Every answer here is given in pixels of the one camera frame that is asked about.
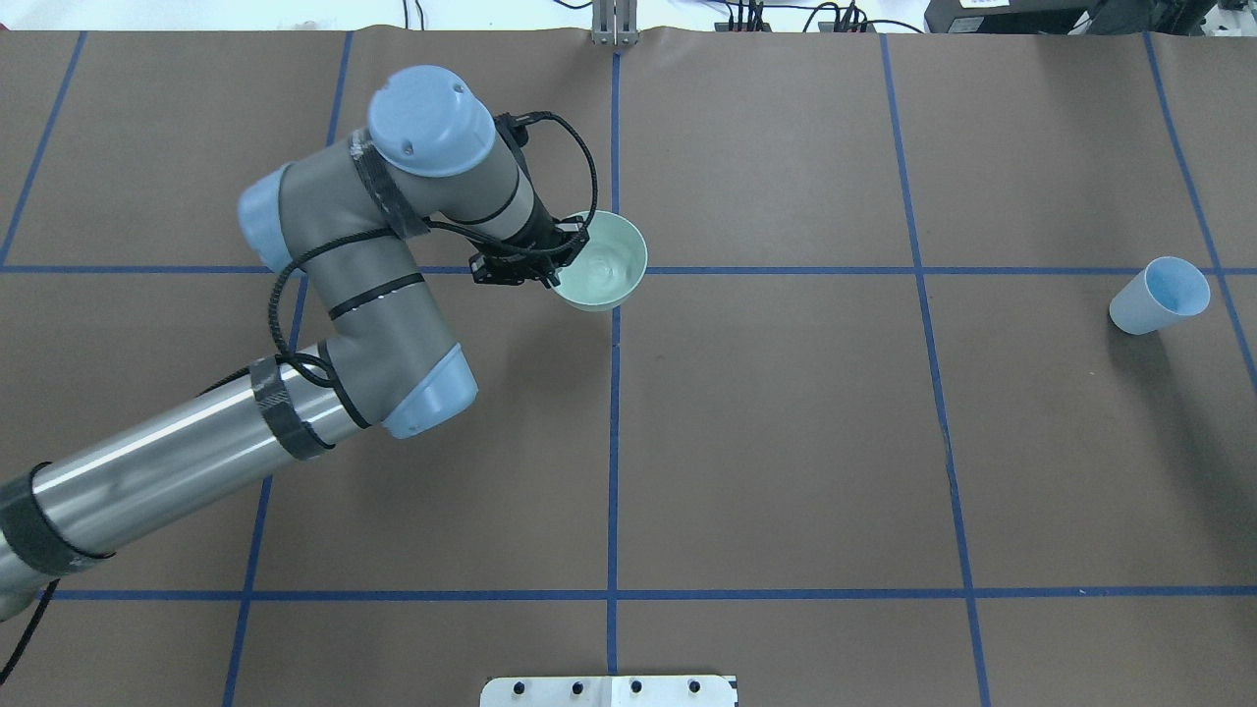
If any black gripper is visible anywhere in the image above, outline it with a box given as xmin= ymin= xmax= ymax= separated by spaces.
xmin=468 ymin=201 xmax=590 ymax=288

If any green bowl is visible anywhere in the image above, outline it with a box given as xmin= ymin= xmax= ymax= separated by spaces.
xmin=552 ymin=210 xmax=649 ymax=312

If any blue cup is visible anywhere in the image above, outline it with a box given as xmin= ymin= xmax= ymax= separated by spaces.
xmin=1107 ymin=255 xmax=1212 ymax=336

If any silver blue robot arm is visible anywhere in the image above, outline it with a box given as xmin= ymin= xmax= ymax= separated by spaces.
xmin=3 ymin=65 xmax=600 ymax=621

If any orange black usb hub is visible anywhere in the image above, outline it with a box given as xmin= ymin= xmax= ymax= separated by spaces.
xmin=710 ymin=3 xmax=871 ymax=34

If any black box white label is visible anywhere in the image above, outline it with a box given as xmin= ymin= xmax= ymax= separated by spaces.
xmin=924 ymin=1 xmax=1095 ymax=35

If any black camera cable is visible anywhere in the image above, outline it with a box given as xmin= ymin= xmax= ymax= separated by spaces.
xmin=512 ymin=109 xmax=600 ymax=258

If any aluminium frame post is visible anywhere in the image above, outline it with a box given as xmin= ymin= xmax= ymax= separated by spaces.
xmin=591 ymin=0 xmax=640 ymax=48

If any white pedestal column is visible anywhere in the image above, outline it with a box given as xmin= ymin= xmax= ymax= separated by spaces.
xmin=479 ymin=676 xmax=739 ymax=706

